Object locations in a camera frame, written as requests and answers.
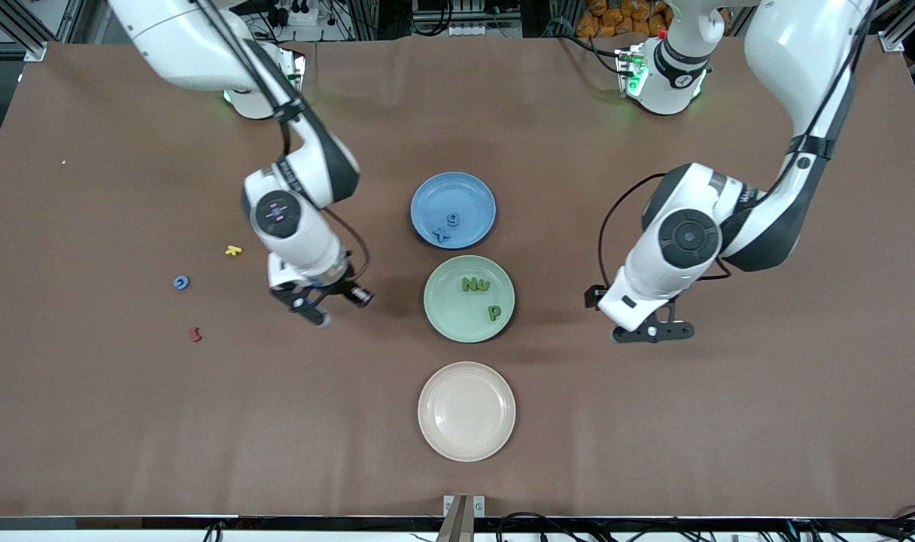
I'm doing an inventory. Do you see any green plate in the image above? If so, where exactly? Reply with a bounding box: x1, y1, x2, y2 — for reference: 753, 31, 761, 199
423, 254, 516, 344

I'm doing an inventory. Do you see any blue plate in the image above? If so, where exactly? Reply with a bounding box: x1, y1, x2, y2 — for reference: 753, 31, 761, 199
410, 172, 497, 250

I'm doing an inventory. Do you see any beige plate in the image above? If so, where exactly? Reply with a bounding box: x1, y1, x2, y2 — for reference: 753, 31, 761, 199
417, 361, 517, 462

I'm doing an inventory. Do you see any brown table cover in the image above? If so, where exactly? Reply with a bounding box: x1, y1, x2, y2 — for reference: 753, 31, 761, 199
0, 34, 915, 520

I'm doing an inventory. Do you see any white power strip with plugs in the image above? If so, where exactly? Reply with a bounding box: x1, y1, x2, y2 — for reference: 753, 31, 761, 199
275, 0, 320, 28

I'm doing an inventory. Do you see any orange fruit pile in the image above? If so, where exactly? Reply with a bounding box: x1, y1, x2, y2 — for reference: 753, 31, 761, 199
576, 0, 673, 38

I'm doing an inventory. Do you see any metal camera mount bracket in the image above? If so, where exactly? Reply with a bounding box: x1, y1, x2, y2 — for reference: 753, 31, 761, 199
442, 493, 487, 542

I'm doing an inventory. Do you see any metal table edge rail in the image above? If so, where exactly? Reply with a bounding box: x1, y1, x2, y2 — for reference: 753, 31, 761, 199
0, 515, 915, 532

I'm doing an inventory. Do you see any aluminium frame post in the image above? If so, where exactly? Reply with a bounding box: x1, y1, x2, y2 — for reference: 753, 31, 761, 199
0, 0, 48, 62
879, 0, 915, 53

